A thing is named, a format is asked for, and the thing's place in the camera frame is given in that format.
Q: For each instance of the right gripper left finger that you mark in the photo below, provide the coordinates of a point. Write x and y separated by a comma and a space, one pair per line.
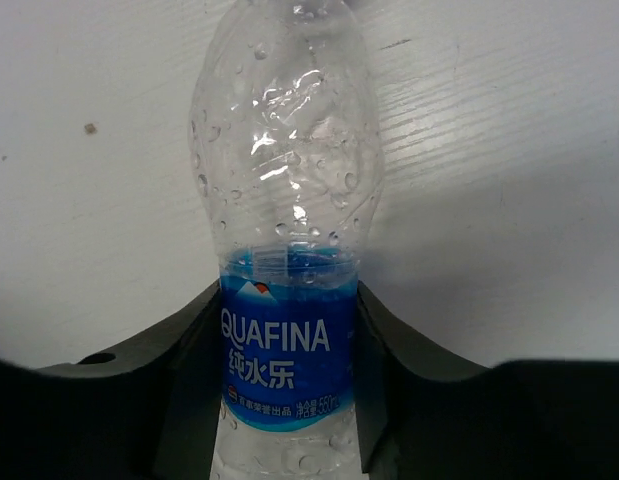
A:
145, 408

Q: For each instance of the Aquafina clear water bottle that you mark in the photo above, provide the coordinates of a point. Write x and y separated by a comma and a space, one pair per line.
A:
286, 151

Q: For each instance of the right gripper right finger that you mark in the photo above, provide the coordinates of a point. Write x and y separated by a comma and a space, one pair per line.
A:
424, 412

